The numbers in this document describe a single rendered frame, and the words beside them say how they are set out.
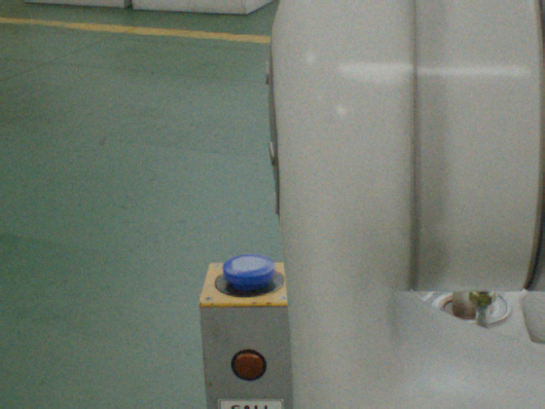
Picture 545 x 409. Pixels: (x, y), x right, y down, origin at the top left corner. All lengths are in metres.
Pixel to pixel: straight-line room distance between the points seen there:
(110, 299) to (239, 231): 0.28
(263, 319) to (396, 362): 0.51
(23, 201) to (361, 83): 1.69
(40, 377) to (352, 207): 1.13
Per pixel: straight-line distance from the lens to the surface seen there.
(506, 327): 0.91
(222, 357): 0.83
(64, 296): 1.57
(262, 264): 0.82
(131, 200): 1.89
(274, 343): 0.82
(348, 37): 0.26
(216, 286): 0.83
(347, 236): 0.27
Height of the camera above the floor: 0.68
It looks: 22 degrees down
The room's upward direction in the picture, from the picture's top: 3 degrees counter-clockwise
